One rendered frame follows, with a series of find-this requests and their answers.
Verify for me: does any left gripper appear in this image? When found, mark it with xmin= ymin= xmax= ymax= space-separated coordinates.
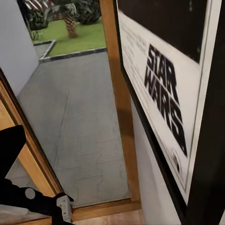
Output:
xmin=42 ymin=193 xmax=74 ymax=225

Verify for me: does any poster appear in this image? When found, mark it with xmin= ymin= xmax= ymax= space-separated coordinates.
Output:
xmin=112 ymin=0 xmax=225 ymax=225

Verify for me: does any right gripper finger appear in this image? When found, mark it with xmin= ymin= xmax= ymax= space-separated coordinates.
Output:
xmin=0 ymin=125 xmax=27 ymax=185

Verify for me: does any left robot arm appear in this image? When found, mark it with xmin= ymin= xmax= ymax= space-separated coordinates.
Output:
xmin=0 ymin=179 xmax=74 ymax=225

